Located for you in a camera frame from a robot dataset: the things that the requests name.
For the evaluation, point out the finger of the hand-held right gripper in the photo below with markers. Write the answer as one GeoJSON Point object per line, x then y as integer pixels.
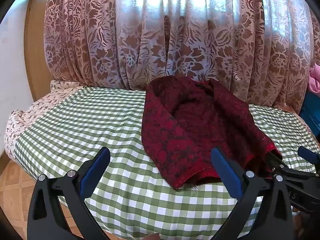
{"type": "Point", "coordinates": [308, 153]}
{"type": "Point", "coordinates": [280, 163]}

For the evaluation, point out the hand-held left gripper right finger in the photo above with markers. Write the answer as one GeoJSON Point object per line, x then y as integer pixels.
{"type": "Point", "coordinates": [226, 172]}

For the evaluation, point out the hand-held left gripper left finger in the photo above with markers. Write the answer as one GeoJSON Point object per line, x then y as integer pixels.
{"type": "Point", "coordinates": [96, 172]}

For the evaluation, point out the dark red patterned garment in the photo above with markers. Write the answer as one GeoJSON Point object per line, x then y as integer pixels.
{"type": "Point", "coordinates": [190, 125]}

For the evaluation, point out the person's left hand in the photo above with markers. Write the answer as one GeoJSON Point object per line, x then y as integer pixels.
{"type": "Point", "coordinates": [152, 237]}

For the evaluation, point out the blue plastic crate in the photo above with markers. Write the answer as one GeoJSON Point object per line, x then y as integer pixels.
{"type": "Point", "coordinates": [311, 112]}

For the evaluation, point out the green checked bed sheet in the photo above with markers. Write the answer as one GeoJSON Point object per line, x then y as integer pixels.
{"type": "Point", "coordinates": [87, 120]}

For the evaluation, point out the pink cloth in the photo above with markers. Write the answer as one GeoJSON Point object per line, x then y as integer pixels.
{"type": "Point", "coordinates": [315, 78]}

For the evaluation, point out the pink floral quilt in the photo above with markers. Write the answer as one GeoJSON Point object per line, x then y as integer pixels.
{"type": "Point", "coordinates": [20, 125]}

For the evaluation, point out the brown floral curtain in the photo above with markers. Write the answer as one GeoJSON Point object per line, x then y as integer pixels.
{"type": "Point", "coordinates": [175, 42]}

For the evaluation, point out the wooden door frame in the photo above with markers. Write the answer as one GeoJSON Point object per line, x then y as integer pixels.
{"type": "Point", "coordinates": [35, 55]}

